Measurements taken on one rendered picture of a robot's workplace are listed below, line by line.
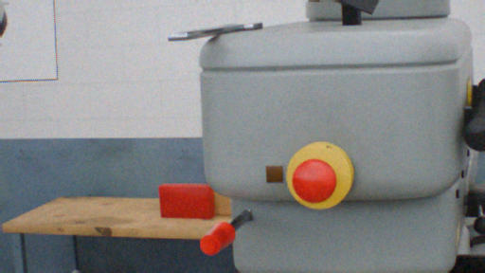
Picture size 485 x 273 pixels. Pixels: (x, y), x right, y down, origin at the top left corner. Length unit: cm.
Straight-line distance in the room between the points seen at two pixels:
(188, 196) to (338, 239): 404
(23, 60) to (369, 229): 502
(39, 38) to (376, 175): 506
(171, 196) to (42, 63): 128
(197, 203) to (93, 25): 128
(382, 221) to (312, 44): 21
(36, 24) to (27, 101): 45
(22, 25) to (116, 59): 63
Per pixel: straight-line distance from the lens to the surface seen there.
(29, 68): 601
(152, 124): 575
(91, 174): 592
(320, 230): 110
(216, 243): 99
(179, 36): 95
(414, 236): 109
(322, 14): 138
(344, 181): 97
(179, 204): 515
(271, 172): 100
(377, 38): 98
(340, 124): 98
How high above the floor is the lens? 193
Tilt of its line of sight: 6 degrees down
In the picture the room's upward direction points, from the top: 3 degrees counter-clockwise
